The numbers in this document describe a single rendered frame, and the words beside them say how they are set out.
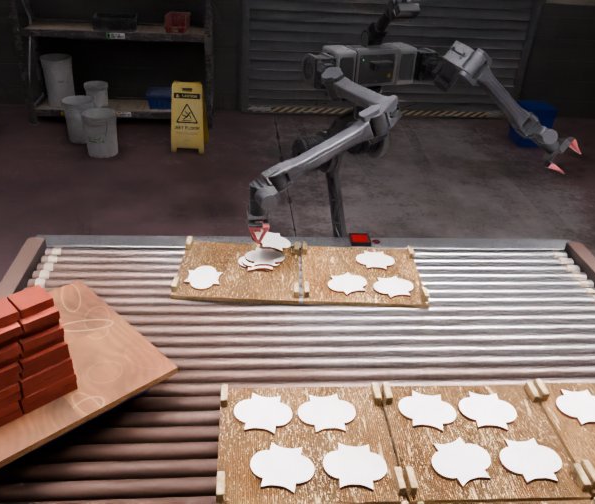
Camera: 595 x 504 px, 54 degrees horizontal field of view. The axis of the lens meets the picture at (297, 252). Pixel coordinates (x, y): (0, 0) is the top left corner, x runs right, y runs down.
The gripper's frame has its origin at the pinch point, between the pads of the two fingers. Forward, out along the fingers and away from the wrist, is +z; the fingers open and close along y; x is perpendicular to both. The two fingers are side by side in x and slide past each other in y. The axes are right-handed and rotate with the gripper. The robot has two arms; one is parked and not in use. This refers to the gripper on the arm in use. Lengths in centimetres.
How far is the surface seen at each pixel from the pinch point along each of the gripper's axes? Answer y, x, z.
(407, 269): -7, -53, 11
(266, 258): -1.2, -3.1, 8.4
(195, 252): 8.1, 21.4, 10.9
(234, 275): -7.6, 8.2, 10.8
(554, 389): -68, -75, 11
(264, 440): -79, 4, 10
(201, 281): -11.9, 19.2, 9.8
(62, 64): 428, 156, 51
